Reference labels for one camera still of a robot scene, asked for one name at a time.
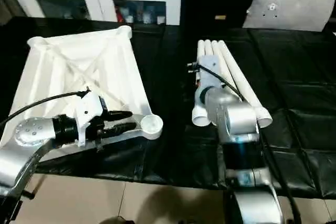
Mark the white plastic table leg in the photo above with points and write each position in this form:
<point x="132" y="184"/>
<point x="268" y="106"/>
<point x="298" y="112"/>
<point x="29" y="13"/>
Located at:
<point x="208" y="49"/>
<point x="236" y="69"/>
<point x="200" y="116"/>
<point x="223" y="61"/>

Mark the white plastic table top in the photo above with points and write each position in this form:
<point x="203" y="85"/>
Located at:
<point x="65" y="72"/>

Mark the small tan label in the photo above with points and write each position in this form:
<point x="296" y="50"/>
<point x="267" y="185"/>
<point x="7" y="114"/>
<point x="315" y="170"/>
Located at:
<point x="220" y="17"/>

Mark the small white jar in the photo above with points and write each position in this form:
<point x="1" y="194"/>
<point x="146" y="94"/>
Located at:
<point x="128" y="19"/>
<point x="161" y="19"/>
<point x="147" y="16"/>

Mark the red box in cabinet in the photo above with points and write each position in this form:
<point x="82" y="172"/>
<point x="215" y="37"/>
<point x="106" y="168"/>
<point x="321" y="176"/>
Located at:
<point x="119" y="14"/>

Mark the left robot leg dark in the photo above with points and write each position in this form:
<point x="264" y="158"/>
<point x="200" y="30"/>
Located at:
<point x="115" y="221"/>

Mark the black work mat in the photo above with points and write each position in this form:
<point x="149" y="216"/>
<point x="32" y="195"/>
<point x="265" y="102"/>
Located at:
<point x="302" y="90"/>

